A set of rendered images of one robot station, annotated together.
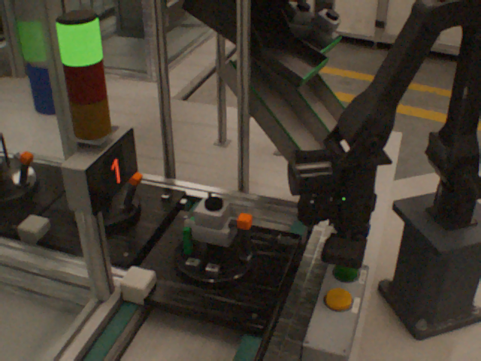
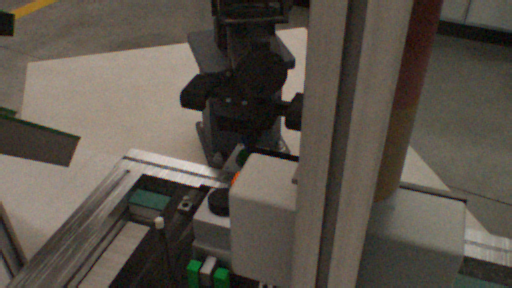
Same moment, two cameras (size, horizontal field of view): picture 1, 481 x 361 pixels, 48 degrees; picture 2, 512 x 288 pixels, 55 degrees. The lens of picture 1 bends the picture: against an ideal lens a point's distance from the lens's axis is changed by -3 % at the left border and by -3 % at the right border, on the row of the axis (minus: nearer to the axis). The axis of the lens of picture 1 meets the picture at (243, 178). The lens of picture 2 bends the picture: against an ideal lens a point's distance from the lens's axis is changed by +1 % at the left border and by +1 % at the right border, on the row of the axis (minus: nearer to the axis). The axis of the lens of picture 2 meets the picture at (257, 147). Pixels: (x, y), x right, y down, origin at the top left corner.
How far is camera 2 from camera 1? 81 cm
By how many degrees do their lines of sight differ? 70
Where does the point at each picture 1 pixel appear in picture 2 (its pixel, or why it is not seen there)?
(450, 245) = (286, 53)
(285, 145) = (27, 141)
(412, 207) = (220, 63)
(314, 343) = not seen: hidden behind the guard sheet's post
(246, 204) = (79, 246)
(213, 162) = not seen: outside the picture
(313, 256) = (217, 182)
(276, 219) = (114, 221)
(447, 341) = (290, 141)
